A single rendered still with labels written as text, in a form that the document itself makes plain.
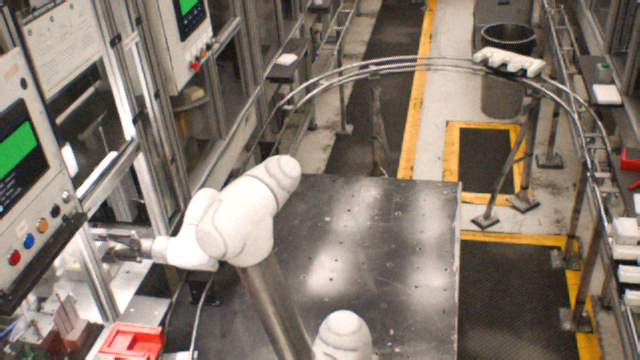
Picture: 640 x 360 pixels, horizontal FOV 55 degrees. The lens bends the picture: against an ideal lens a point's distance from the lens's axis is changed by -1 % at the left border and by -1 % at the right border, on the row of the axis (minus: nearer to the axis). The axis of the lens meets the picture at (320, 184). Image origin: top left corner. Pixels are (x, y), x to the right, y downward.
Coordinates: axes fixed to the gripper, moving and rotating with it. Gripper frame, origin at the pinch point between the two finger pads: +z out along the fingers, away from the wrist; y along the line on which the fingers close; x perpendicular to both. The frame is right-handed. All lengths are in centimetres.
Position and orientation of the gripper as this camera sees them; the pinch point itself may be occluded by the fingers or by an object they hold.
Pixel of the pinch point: (101, 243)
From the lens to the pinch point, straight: 220.4
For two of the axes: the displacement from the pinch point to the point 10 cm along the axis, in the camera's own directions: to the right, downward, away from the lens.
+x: -2.0, 5.8, -7.9
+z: -9.8, -0.7, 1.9
